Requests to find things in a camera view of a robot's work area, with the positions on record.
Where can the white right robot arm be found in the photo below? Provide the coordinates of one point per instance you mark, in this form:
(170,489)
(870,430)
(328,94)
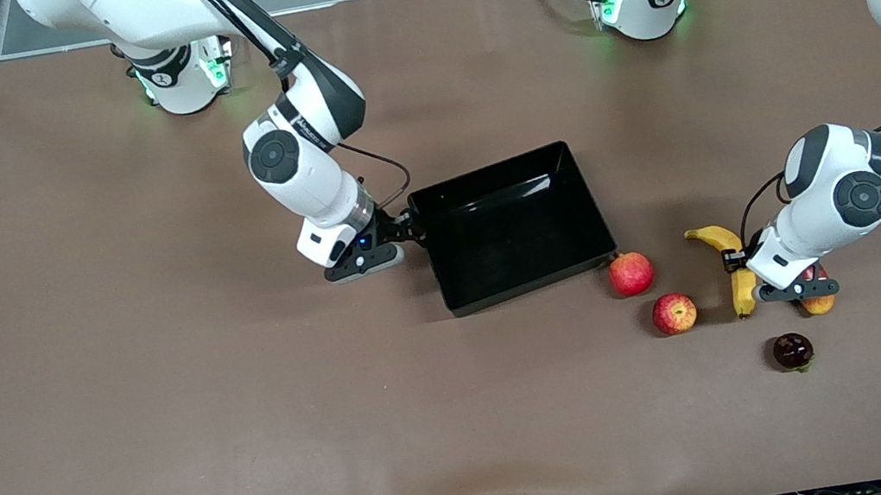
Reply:
(309,188)

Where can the brown table mat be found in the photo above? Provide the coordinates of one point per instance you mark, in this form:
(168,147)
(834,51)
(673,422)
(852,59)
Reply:
(260,440)

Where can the red pomegranate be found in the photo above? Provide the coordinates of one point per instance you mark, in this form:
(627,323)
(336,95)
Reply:
(630,274)

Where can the red yellow mango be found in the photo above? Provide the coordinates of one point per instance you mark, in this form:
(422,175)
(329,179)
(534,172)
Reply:
(820,305)

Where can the red yellow apple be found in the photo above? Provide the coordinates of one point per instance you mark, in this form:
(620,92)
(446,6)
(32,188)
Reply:
(674,314)

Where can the dark purple mangosteen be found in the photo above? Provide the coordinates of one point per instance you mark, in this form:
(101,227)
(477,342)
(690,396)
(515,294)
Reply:
(792,350)

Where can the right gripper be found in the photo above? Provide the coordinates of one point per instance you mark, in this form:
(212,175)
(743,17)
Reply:
(389,227)

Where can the black plastic box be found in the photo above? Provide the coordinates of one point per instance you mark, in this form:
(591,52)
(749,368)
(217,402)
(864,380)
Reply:
(509,237)

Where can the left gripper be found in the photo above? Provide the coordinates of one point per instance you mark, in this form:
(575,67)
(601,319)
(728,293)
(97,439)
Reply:
(733,260)

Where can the yellow banana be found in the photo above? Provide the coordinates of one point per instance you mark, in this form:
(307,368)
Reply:
(717,238)

